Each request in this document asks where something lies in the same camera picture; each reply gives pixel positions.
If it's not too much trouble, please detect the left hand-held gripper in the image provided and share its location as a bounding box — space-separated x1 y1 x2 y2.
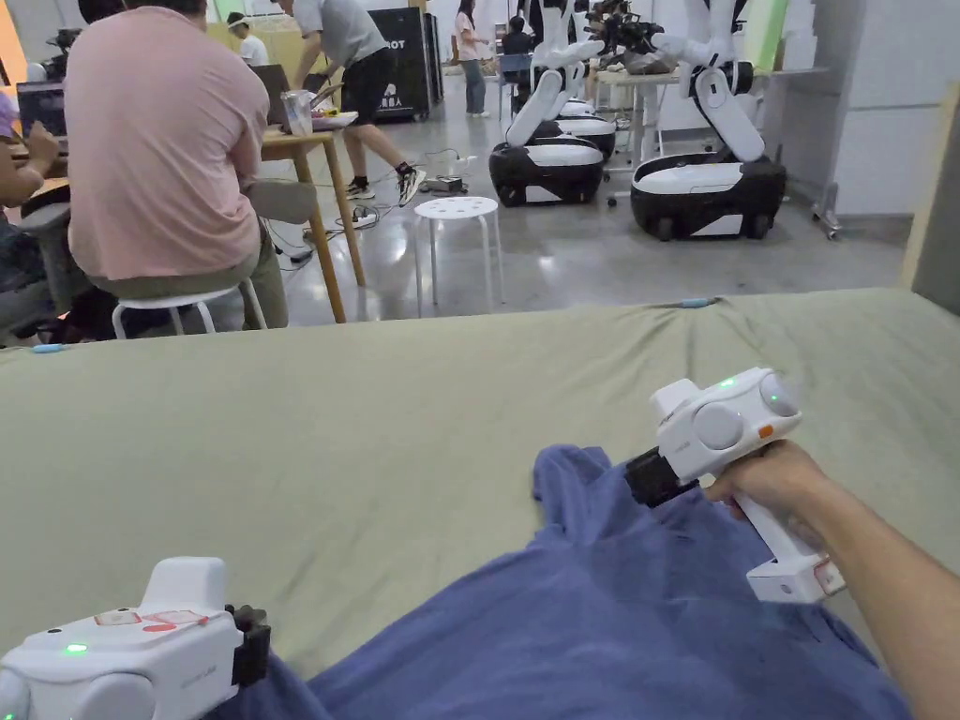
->
0 556 272 720

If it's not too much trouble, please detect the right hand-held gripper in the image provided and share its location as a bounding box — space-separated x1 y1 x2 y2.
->
624 367 849 606

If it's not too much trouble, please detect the blue shirt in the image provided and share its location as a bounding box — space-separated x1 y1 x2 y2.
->
247 445 915 720

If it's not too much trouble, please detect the person's right forearm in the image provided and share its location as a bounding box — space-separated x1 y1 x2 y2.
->
812 468 960 720

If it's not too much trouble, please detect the person's right hand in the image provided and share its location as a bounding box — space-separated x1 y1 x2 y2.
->
704 440 835 538

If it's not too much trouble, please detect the white and black robot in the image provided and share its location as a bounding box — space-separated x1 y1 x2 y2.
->
630 0 788 243
489 0 606 209
553 96 619 160

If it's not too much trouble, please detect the bed with pale green sheet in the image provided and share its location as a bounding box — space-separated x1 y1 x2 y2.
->
0 288 960 720

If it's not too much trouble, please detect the white round stool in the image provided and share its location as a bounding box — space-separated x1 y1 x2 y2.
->
413 196 505 317
112 283 268 340

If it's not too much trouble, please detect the black cabinet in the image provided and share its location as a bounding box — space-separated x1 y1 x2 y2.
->
373 6 444 125

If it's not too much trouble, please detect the wooden table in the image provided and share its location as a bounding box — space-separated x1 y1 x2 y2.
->
253 88 368 325

